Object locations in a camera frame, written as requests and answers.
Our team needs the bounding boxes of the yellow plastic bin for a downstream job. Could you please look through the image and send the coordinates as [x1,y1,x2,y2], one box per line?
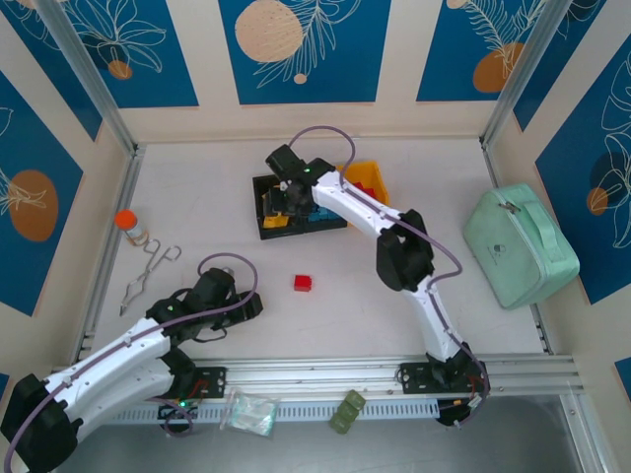
[337,161,391,211]

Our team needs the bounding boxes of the clear plastic packet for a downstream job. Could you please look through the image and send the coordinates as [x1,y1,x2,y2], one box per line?
[219,387,281,439]

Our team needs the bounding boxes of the small circuit board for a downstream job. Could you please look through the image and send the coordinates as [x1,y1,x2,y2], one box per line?
[438,395,490,430]
[157,398,201,438]

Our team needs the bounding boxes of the orange capped bottle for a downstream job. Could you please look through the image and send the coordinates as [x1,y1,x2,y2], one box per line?
[114,209,151,247]

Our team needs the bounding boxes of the olive green block pack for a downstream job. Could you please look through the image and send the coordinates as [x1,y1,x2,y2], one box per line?
[328,388,367,436]

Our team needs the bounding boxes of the mint green zip bag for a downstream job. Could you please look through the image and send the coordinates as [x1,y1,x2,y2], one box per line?
[462,183,582,310]

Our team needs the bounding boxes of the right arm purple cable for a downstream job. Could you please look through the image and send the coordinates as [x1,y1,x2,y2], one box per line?
[288,125,492,430]

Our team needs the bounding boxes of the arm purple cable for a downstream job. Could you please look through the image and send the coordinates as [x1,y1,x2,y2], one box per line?
[288,125,492,430]
[2,252,261,472]

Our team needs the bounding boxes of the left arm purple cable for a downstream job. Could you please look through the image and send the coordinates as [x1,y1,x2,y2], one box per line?
[2,252,261,472]

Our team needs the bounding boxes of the metal wire tongs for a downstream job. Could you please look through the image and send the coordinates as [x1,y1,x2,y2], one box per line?
[119,239,182,316]

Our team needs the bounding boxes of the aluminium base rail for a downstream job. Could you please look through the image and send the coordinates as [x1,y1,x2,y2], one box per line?
[41,355,586,405]

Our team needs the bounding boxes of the white slotted cable duct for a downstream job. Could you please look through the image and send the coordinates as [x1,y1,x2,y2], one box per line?
[62,399,440,425]

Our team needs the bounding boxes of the aluminium corner post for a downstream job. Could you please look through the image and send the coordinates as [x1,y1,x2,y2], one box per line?
[34,0,144,159]
[480,0,568,149]

